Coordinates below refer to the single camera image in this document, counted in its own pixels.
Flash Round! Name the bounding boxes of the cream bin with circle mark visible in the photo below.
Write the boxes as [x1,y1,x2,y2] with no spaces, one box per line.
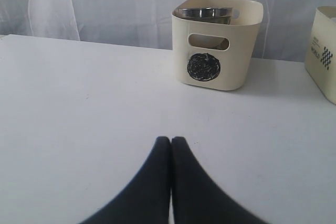
[172,0,264,91]

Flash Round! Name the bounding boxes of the white backdrop curtain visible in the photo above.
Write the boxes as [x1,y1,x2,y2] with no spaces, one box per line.
[1,0,335,61]

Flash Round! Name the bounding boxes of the stainless steel bowl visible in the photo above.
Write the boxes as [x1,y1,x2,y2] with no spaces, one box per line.
[173,7,233,25]

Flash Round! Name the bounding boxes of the cream bin with triangle mark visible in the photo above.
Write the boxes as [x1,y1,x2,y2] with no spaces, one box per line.
[304,6,335,104]

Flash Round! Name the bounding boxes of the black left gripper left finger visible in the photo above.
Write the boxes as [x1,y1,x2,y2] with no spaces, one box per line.
[83,136,171,223]

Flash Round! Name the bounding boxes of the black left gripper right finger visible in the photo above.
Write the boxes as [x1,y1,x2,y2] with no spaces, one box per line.
[171,136,265,223]

